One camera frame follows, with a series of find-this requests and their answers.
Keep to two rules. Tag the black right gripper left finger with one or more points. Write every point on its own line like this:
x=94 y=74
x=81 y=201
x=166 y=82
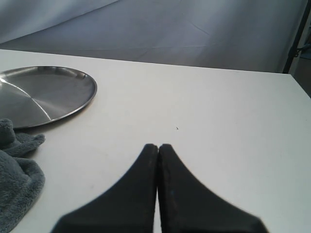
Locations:
x=127 y=207

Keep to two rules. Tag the round stainless steel plate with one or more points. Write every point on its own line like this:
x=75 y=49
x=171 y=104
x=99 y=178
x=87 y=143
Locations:
x=38 y=95

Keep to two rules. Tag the grey-blue fleece towel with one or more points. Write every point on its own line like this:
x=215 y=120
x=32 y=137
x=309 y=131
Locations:
x=21 y=179

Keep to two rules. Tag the black backdrop stand pole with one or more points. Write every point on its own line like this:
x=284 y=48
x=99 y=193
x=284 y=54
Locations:
x=294 y=50

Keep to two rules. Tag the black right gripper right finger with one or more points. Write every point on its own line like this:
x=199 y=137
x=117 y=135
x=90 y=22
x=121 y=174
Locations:
x=187 y=206

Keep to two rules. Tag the blue-grey backdrop cloth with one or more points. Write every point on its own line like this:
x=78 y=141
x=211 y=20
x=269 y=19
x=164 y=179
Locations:
x=251 y=35

